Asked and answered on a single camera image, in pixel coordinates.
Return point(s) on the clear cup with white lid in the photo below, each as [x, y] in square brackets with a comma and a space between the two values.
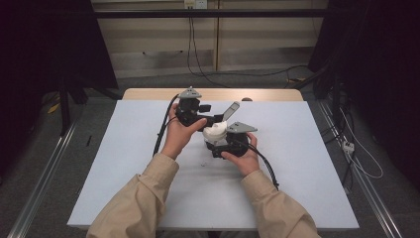
[214, 130]

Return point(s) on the person's right hand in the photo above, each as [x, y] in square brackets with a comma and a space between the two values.
[246, 162]

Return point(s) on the person's left hand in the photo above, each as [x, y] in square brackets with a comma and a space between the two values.
[176, 137]

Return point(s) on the black curtain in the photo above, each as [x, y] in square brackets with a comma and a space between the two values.
[379, 66]
[46, 43]

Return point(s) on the yellow floor tape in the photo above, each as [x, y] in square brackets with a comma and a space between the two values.
[53, 108]

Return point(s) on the white table mat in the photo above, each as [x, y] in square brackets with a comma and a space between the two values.
[132, 148]

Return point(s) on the wooden table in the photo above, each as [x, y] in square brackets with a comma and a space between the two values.
[148, 94]

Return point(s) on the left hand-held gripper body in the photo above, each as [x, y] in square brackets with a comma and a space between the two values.
[188, 109]

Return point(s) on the white wall socket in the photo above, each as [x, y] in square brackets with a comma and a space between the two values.
[195, 4]

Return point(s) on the white power strip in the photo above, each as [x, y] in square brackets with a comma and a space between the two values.
[348, 147]

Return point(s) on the black horizontal metal bar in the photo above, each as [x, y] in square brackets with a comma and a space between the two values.
[211, 13]

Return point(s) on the black metal stand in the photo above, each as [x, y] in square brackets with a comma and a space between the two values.
[65, 105]

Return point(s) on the aluminium floor rail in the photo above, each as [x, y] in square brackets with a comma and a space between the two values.
[373, 195]
[39, 188]

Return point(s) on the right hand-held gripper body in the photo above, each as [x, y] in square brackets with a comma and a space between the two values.
[238, 145]

